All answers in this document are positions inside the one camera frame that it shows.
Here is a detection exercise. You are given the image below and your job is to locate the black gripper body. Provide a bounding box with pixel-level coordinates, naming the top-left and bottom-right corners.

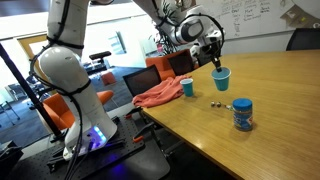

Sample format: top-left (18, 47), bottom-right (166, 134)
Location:
top-left (199, 41), bottom-right (221, 62)

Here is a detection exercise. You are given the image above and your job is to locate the black tripod pole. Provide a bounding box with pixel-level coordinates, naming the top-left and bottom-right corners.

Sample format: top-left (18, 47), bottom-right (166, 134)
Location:
top-left (0, 44), bottom-right (66, 142)

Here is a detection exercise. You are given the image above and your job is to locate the orange sofa back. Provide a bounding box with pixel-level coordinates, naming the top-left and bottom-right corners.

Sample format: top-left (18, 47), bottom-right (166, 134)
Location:
top-left (145, 49), bottom-right (199, 80)

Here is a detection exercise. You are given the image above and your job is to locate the black optical breadboard base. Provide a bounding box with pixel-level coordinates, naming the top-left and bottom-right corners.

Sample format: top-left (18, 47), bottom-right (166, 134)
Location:
top-left (6, 117), bottom-right (170, 180)

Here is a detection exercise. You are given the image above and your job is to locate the black mesh office chair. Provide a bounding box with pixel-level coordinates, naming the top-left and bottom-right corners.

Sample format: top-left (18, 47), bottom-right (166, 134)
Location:
top-left (123, 65), bottom-right (161, 96)

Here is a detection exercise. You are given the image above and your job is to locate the potted green plant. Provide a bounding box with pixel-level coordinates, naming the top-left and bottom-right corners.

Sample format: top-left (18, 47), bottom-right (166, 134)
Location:
top-left (150, 0), bottom-right (183, 56)

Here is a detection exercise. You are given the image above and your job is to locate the blue plastic cup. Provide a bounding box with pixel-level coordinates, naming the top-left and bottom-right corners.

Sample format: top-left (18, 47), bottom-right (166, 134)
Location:
top-left (211, 67), bottom-right (231, 91)
top-left (180, 78), bottom-right (193, 97)

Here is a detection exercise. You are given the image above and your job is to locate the blue lidded jar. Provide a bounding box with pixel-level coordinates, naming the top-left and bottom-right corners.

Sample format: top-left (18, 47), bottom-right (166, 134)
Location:
top-left (232, 98), bottom-right (253, 131)

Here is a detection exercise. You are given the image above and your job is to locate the black exercise bench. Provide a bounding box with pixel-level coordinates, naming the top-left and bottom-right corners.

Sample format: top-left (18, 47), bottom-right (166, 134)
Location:
top-left (83, 51), bottom-right (111, 75)

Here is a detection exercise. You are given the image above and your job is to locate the orange armchair left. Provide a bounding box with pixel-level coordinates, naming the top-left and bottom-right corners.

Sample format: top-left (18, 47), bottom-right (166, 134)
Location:
top-left (42, 90), bottom-right (115, 131)

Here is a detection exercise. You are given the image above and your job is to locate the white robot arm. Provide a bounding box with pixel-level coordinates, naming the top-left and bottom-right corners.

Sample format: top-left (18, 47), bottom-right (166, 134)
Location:
top-left (35, 0), bottom-right (225, 160)

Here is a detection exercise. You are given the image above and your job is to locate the black chair far right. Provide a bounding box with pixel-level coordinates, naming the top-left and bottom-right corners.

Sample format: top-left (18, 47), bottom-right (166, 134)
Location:
top-left (286, 28), bottom-right (320, 51)

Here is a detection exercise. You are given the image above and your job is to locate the salmon pink cloth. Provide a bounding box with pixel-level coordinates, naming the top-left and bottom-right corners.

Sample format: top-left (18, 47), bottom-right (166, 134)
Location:
top-left (132, 75), bottom-right (188, 108)

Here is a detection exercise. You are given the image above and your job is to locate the small metal balls toy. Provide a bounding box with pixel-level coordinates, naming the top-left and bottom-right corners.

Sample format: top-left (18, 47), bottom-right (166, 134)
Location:
top-left (210, 101), bottom-right (233, 111)

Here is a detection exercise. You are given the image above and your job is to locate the blue plastic cup back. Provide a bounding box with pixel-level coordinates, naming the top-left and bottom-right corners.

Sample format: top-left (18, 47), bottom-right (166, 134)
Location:
top-left (180, 78), bottom-right (193, 97)

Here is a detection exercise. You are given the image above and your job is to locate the blue plastic cup front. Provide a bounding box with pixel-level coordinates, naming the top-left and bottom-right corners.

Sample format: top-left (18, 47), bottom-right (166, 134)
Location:
top-left (211, 67), bottom-right (231, 91)

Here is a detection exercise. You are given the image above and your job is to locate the whiteboard with writing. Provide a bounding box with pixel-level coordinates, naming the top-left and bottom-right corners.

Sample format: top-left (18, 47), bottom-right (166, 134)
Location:
top-left (196, 0), bottom-right (320, 39)

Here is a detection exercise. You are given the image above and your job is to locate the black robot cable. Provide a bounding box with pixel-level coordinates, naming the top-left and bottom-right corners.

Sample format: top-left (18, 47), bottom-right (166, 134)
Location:
top-left (29, 0), bottom-right (93, 180)

